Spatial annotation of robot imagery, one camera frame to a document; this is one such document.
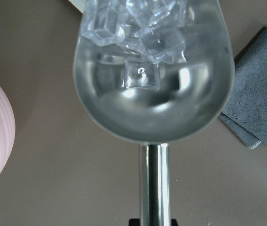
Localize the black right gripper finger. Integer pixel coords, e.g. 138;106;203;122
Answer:
128;218;142;226

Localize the grey folded cloth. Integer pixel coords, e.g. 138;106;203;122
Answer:
219;27;267;149

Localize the metal ice scoop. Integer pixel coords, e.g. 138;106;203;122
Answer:
73;0;235;226

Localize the cream serving tray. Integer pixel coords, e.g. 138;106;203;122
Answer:
69;0;86;14

